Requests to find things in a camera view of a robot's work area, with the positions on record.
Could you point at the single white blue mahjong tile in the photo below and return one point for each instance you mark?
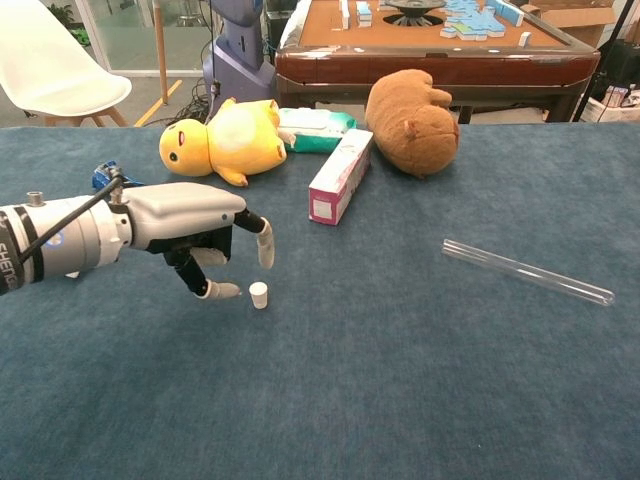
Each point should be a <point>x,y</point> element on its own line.
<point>524,39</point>

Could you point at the green white wet wipes pack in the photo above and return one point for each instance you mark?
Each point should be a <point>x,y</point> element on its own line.
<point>315,130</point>

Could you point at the white printed carton box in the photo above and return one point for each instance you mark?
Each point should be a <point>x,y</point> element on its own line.
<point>615,107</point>

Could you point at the short stack of mahjong tiles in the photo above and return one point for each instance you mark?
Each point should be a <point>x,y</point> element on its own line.
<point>364,15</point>

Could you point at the long row of mahjong tiles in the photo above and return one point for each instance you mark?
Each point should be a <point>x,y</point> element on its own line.
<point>507,12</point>

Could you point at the blue felt table cloth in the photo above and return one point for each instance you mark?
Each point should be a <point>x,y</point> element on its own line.
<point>320,375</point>

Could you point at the upright white mahjong tile row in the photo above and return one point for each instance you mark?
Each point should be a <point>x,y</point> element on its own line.
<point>345,15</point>

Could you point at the brown cardboard box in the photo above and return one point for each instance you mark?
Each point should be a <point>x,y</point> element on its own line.
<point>580,22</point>

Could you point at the pink white carton box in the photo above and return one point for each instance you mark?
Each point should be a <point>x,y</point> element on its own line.
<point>340,175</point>

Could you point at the blue cookie snack packet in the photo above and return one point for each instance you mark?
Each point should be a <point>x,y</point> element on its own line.
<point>102,175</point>

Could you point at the scattered blue mahjong tile pile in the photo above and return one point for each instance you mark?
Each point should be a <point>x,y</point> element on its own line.
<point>470,22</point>

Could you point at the black equipment case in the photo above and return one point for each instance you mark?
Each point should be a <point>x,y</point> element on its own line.
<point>622,65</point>

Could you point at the white shell chair wooden legs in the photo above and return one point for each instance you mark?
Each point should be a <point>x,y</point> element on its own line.
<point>50,65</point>

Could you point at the black tripod leg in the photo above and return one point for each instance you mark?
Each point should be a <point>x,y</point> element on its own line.
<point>583,102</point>

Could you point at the small white rubber stopper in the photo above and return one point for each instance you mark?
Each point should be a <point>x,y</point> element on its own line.
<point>258,295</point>

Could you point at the brown capybara plush toy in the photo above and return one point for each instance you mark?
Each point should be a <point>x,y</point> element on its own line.
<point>410,130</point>

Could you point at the black mahjong table centre dial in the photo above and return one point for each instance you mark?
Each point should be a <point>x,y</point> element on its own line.
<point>412,10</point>

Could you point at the green potted plant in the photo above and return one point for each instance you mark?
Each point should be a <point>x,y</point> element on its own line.
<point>62,15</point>

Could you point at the yellow duck plush toy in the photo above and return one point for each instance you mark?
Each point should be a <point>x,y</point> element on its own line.
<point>240,140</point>

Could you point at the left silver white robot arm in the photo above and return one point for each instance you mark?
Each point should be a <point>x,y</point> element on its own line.
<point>75,245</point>

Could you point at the left grey five-finger robot hand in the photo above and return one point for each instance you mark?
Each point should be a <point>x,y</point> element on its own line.
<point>180,210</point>

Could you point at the clear glass test tube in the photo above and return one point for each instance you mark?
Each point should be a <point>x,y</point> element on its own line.
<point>525,271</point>

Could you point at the wooden pole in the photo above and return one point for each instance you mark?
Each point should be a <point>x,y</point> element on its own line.
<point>160,50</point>

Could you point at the purple grey robot base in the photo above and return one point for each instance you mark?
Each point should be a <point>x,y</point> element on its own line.
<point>240,60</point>

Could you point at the brown mahjong table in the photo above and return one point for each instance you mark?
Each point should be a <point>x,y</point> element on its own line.
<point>450,65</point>

